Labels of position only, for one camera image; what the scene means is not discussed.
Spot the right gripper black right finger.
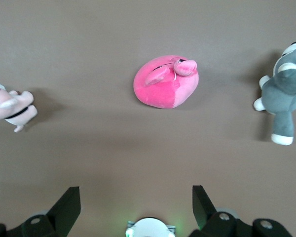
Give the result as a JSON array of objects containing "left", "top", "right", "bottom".
[{"left": 187, "top": 185, "right": 294, "bottom": 237}]

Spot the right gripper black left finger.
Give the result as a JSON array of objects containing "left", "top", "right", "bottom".
[{"left": 0, "top": 186, "right": 81, "bottom": 237}]

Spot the pink round plush toy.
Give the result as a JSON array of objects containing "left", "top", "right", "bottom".
[{"left": 133, "top": 54, "right": 200, "bottom": 110}]

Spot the white pink plush pig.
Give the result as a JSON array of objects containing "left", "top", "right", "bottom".
[{"left": 0, "top": 80, "right": 38, "bottom": 133}]

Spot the grey white husky plush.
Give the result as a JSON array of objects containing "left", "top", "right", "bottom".
[{"left": 253, "top": 41, "right": 296, "bottom": 146}]

